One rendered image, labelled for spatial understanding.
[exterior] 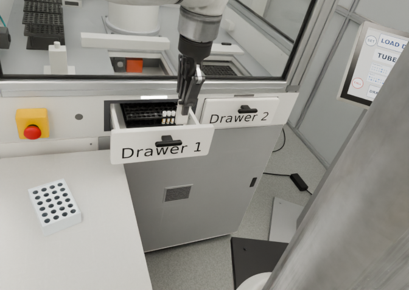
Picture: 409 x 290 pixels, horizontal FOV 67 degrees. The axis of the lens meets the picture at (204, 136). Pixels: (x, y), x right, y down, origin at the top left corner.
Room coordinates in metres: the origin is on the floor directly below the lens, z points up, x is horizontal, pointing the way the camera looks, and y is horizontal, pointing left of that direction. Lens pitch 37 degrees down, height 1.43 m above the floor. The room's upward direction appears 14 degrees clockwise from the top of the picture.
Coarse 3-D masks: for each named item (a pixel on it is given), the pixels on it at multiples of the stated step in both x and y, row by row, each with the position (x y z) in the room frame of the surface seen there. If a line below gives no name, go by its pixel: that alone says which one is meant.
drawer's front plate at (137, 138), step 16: (128, 128) 0.63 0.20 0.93; (144, 128) 0.64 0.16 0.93; (160, 128) 0.66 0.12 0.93; (176, 128) 0.68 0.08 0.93; (192, 128) 0.70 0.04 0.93; (208, 128) 0.72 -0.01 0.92; (112, 144) 0.59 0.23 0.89; (128, 144) 0.61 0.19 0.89; (144, 144) 0.63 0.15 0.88; (192, 144) 0.70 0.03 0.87; (208, 144) 0.73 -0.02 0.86; (112, 160) 0.59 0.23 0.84; (128, 160) 0.62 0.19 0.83; (144, 160) 0.64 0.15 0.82
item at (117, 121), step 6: (114, 108) 0.83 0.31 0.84; (120, 108) 0.84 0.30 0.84; (114, 114) 0.72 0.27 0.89; (120, 114) 0.80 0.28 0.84; (192, 114) 0.82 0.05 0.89; (114, 120) 0.69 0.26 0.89; (120, 120) 0.77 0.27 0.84; (192, 120) 0.80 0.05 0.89; (114, 126) 0.67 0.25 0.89; (120, 126) 0.74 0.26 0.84
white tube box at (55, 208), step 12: (60, 180) 0.52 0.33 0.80; (36, 192) 0.47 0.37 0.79; (48, 192) 0.47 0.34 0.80; (60, 192) 0.48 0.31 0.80; (36, 204) 0.43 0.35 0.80; (48, 204) 0.44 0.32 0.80; (60, 204) 0.46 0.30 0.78; (72, 204) 0.46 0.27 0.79; (48, 216) 0.41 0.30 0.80; (60, 216) 0.42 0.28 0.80; (72, 216) 0.42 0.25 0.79; (48, 228) 0.39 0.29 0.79; (60, 228) 0.40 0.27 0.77
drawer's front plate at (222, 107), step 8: (208, 104) 0.87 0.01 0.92; (216, 104) 0.88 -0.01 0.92; (224, 104) 0.90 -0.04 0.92; (232, 104) 0.91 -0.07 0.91; (240, 104) 0.93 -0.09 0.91; (248, 104) 0.94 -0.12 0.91; (256, 104) 0.96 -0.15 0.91; (264, 104) 0.97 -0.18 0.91; (272, 104) 0.99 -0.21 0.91; (208, 112) 0.87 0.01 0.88; (216, 112) 0.89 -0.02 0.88; (224, 112) 0.90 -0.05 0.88; (232, 112) 0.92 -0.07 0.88; (256, 112) 0.96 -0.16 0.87; (272, 112) 1.00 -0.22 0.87; (200, 120) 0.88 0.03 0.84; (208, 120) 0.87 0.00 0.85; (224, 120) 0.90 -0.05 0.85; (232, 120) 0.92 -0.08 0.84; (256, 120) 0.97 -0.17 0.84; (264, 120) 0.99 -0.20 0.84
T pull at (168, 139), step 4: (164, 136) 0.65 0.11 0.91; (168, 136) 0.66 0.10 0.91; (164, 140) 0.64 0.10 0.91; (168, 140) 0.64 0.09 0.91; (172, 140) 0.64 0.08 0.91; (176, 140) 0.65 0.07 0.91; (180, 140) 0.65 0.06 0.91; (156, 144) 0.62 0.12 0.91; (160, 144) 0.62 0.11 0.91; (164, 144) 0.62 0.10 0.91; (168, 144) 0.63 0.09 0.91; (172, 144) 0.64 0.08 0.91; (176, 144) 0.64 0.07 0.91; (180, 144) 0.65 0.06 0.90
